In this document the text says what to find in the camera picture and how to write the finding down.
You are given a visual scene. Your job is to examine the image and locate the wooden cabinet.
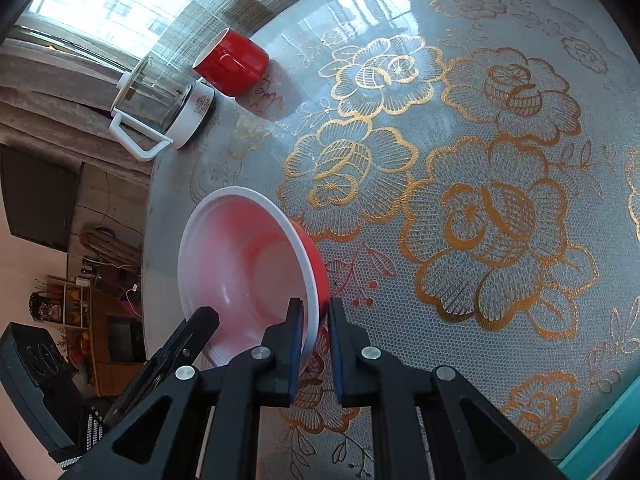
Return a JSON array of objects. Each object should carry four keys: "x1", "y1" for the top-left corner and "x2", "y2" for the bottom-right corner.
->
[{"x1": 30, "y1": 275, "x2": 151, "y2": 397}]

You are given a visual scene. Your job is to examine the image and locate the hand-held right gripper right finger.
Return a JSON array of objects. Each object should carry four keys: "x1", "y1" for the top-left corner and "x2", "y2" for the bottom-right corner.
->
[{"x1": 327, "y1": 297, "x2": 566, "y2": 480}]

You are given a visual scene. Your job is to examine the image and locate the red plastic bowl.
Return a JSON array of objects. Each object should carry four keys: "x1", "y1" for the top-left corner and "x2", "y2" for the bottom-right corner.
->
[{"x1": 177, "y1": 186, "x2": 331, "y2": 367}]

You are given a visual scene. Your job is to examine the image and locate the black television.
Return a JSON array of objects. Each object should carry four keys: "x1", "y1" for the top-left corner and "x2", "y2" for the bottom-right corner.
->
[{"x1": 0, "y1": 145, "x2": 83, "y2": 254}]

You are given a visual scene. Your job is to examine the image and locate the red mug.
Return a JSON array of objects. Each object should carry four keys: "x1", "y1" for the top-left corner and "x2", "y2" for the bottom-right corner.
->
[{"x1": 192, "y1": 29, "x2": 271, "y2": 96}]

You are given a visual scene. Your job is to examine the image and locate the gold floral lace tablecloth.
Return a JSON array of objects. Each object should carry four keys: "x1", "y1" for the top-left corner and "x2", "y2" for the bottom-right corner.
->
[{"x1": 140, "y1": 0, "x2": 640, "y2": 480}]

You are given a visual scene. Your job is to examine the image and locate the sheer white curtain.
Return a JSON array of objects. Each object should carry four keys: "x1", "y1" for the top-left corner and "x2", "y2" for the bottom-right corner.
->
[{"x1": 25, "y1": 0, "x2": 361, "y2": 86}]

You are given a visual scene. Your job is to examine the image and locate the plain beige curtain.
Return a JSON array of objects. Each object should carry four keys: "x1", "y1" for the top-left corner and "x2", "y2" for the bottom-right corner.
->
[{"x1": 0, "y1": 30, "x2": 156, "y2": 178}]

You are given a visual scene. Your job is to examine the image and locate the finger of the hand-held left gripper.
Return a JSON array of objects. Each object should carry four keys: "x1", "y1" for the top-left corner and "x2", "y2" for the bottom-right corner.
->
[{"x1": 102, "y1": 306, "x2": 221, "y2": 426}]

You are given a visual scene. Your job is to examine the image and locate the black vented appliance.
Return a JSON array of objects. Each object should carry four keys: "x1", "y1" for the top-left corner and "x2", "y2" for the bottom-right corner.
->
[{"x1": 0, "y1": 322, "x2": 92, "y2": 461}]

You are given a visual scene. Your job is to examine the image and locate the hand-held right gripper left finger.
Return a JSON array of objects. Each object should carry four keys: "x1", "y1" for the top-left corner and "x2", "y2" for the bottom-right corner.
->
[{"x1": 60, "y1": 299, "x2": 307, "y2": 480}]

